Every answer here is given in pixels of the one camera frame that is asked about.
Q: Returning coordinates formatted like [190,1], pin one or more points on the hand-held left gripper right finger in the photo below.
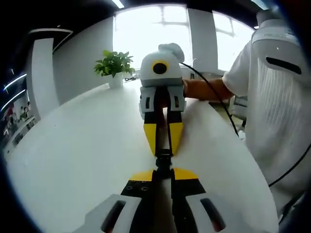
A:
[194,208]

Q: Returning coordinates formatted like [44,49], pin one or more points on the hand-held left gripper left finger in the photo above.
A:
[121,211]

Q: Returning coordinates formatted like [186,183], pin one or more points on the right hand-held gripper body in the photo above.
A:
[161,72]

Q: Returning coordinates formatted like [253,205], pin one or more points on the black plastic buckle socket part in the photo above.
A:
[164,154]

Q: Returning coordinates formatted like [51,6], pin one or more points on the black plastic buckle prong part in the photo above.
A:
[164,167]

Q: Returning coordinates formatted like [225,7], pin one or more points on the person's right hand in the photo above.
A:
[164,102]

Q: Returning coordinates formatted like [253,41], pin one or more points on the green plant in white pot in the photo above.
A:
[114,66]

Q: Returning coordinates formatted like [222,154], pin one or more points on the person in white shirt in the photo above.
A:
[267,121]

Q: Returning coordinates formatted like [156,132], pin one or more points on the white chest-worn device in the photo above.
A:
[274,43]

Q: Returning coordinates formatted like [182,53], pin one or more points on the ceiling light strip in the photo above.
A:
[13,99]
[15,81]

